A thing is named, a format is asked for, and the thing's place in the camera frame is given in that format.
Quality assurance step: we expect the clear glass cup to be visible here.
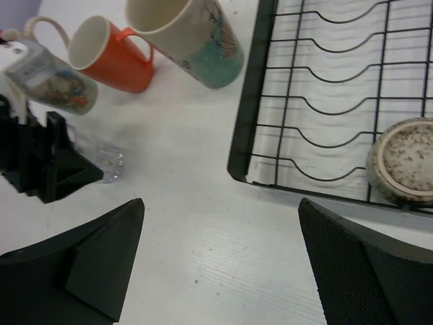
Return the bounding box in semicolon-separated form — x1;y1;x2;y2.
67;124;124;183

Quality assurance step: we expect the small beige patterned cup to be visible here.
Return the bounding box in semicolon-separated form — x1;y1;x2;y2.
365;118;432;209

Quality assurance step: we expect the black wire dish rack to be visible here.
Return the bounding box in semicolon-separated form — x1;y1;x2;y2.
227;1;432;212

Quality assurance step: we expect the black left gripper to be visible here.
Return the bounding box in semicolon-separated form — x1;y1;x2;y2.
1;95;104;203

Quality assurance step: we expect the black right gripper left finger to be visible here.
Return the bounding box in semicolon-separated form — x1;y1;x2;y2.
1;198;145;324

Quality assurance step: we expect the orange ceramic mug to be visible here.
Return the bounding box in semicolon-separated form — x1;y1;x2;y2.
68;16;155;93

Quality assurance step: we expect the tall floral cream mug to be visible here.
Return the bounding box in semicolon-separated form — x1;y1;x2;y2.
125;0;244;89

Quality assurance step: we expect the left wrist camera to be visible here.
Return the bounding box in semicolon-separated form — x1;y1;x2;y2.
1;38;98;125

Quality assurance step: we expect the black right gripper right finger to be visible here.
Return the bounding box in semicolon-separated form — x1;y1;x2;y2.
298;198;432;324

